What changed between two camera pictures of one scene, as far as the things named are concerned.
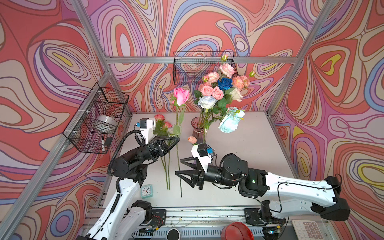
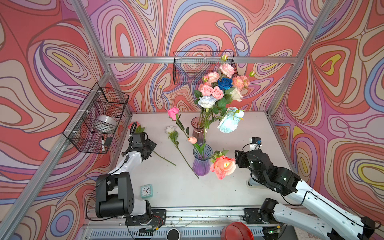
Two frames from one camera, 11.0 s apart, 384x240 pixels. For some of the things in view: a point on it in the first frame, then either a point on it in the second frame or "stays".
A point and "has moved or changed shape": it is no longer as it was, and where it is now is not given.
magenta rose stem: x=180 y=99 has moved or changed shape
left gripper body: x=151 y=152 to x=148 y=145
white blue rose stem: x=206 y=102 stays
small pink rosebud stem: x=207 y=90 stays
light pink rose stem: x=217 y=93 stays
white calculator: x=305 y=229 stays
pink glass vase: x=198 y=124 stays
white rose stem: x=235 y=95 stays
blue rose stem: x=224 y=83 stays
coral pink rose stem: x=162 y=130 has moved or changed shape
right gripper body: x=202 y=176 to x=244 y=162
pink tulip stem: x=192 y=139 stays
